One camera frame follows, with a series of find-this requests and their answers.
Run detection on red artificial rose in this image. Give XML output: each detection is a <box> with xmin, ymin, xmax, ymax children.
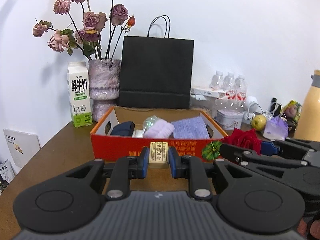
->
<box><xmin>221</xmin><ymin>128</ymin><xmax>262</xmax><ymax>155</ymax></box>

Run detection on yellow mahjong tile eraser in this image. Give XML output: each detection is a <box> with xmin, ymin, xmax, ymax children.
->
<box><xmin>149</xmin><ymin>142</ymin><xmax>169</xmax><ymax>169</ymax></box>

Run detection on fluffy lavender socks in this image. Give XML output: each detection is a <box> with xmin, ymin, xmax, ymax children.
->
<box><xmin>144</xmin><ymin>119</ymin><xmax>175</xmax><ymax>139</ymax></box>

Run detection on person's hand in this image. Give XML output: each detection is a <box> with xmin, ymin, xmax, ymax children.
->
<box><xmin>297</xmin><ymin>219</ymin><xmax>320</xmax><ymax>239</ymax></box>

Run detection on purple tissue pack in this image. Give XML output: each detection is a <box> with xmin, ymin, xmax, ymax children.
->
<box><xmin>263</xmin><ymin>116</ymin><xmax>289</xmax><ymax>140</ymax></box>

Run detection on yellow thermos bottle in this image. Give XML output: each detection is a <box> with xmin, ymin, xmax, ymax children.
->
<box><xmin>294</xmin><ymin>69</ymin><xmax>320</xmax><ymax>142</ymax></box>

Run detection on green apple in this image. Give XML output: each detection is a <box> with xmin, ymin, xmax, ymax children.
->
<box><xmin>251</xmin><ymin>114</ymin><xmax>267</xmax><ymax>132</ymax></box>

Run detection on lavender tin box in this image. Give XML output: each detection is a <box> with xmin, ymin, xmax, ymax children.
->
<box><xmin>215</xmin><ymin>109</ymin><xmax>243</xmax><ymax>131</ymax></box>

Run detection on orange cardboard box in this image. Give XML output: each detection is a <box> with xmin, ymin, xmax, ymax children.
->
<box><xmin>90</xmin><ymin>106</ymin><xmax>227</xmax><ymax>161</ymax></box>

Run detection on white oval mouse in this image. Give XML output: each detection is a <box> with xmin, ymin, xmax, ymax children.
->
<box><xmin>132</xmin><ymin>129</ymin><xmax>145</xmax><ymax>138</ymax></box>

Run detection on lavender knitted cloth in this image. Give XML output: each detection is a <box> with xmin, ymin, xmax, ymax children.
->
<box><xmin>172</xmin><ymin>116</ymin><xmax>210</xmax><ymax>140</ymax></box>

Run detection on navy blue socks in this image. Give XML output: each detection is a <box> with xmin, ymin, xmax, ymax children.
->
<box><xmin>110</xmin><ymin>121</ymin><xmax>135</xmax><ymax>137</ymax></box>

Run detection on iridescent shell hair clip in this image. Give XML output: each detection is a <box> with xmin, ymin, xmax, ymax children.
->
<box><xmin>143</xmin><ymin>115</ymin><xmax>158</xmax><ymax>131</ymax></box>

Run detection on right water bottle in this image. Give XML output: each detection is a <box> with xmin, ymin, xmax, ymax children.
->
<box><xmin>235</xmin><ymin>74</ymin><xmax>247</xmax><ymax>101</ymax></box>

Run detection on water bottle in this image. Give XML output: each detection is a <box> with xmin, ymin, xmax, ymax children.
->
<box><xmin>209</xmin><ymin>70</ymin><xmax>225</xmax><ymax>90</ymax></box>
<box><xmin>224</xmin><ymin>72</ymin><xmax>236</xmax><ymax>99</ymax></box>
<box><xmin>235</xmin><ymin>74</ymin><xmax>247</xmax><ymax>101</ymax></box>

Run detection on white flat box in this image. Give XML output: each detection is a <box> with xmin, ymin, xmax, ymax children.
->
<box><xmin>190</xmin><ymin>87</ymin><xmax>226</xmax><ymax>99</ymax></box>

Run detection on middle water bottle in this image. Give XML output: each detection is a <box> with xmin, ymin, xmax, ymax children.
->
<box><xmin>224</xmin><ymin>72</ymin><xmax>236</xmax><ymax>99</ymax></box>

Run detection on left water bottle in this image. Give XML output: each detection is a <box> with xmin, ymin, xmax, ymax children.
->
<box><xmin>209</xmin><ymin>70</ymin><xmax>225</xmax><ymax>90</ymax></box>

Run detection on purple textured vase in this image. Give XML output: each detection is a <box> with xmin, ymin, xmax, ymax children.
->
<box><xmin>88</xmin><ymin>60</ymin><xmax>120</xmax><ymax>122</ymax></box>

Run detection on black paper bag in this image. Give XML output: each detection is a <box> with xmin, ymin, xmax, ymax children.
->
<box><xmin>118</xmin><ymin>15</ymin><xmax>194</xmax><ymax>109</ymax></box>

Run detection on fresh milk carton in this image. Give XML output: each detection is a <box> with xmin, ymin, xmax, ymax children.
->
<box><xmin>67</xmin><ymin>62</ymin><xmax>93</xmax><ymax>128</ymax></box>

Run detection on white card booklet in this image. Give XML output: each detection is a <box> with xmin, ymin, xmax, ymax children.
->
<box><xmin>3</xmin><ymin>129</ymin><xmax>41</xmax><ymax>168</ymax></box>

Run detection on dried rose bouquet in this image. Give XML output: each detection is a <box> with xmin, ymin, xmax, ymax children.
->
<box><xmin>33</xmin><ymin>0</ymin><xmax>136</xmax><ymax>60</ymax></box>

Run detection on white round camera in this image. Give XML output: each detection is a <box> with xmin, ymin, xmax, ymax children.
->
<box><xmin>243</xmin><ymin>96</ymin><xmax>258</xmax><ymax>121</ymax></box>

